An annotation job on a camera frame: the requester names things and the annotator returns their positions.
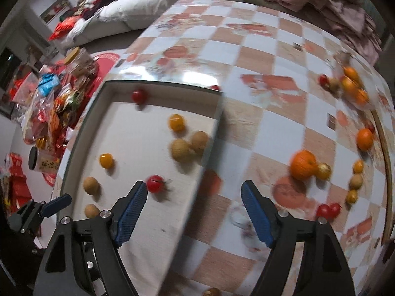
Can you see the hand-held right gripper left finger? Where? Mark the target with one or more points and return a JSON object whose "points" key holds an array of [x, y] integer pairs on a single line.
{"points": [[129, 215]]}

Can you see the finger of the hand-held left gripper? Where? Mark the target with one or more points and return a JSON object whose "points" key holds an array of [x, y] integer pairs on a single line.
{"points": [[58, 202]]}

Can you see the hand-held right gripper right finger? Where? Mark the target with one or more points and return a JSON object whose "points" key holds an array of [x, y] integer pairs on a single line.
{"points": [[256, 215]]}

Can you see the brown longan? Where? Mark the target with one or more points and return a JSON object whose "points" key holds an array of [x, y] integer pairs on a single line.
{"points": [[199, 141], [323, 171], [92, 211], [181, 150], [91, 185], [334, 84], [355, 181], [211, 292]]}

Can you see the red cherry tomato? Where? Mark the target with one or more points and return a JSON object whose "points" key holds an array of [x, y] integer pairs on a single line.
{"points": [[322, 211], [139, 96], [370, 128], [216, 88], [154, 184], [324, 80], [335, 208]]}

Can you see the yellow kumquat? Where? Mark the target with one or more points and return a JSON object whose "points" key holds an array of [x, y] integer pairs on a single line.
{"points": [[106, 161]]}

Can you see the large orange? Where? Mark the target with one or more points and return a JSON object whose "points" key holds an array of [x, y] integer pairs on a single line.
{"points": [[303, 165]]}

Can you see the white shallow tray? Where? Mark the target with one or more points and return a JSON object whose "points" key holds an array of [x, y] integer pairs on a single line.
{"points": [[139, 135]]}

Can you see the orange kumquat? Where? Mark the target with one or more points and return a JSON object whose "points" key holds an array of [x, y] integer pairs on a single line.
{"points": [[177, 122], [358, 166], [351, 196]]}

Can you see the jar with black lid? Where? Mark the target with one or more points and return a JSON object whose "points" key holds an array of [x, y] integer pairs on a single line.
{"points": [[40, 160]]}

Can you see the red cardboard boxes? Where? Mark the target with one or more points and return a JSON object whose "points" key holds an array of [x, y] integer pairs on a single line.
{"points": [[15, 182]]}

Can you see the pile of snack packets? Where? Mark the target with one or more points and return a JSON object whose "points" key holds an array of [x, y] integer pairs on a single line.
{"points": [[52, 108]]}

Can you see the checkered tablecloth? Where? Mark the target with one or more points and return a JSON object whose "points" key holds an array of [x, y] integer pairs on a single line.
{"points": [[262, 114]]}

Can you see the long wooden paddle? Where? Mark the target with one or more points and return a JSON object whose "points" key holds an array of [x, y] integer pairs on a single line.
{"points": [[385, 166]]}

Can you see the clear jar with yellow lid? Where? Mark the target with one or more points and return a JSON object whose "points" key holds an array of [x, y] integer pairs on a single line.
{"points": [[78, 63]]}

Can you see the red round mat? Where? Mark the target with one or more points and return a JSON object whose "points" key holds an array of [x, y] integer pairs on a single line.
{"points": [[106, 64]]}

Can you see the red foil packet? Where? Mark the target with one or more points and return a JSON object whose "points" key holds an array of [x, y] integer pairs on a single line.
{"points": [[63, 29]]}

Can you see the clear plastic bag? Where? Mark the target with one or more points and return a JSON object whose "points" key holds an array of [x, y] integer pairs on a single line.
{"points": [[342, 58]]}

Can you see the white duvet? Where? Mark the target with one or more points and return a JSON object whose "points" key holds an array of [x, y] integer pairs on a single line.
{"points": [[132, 6]]}

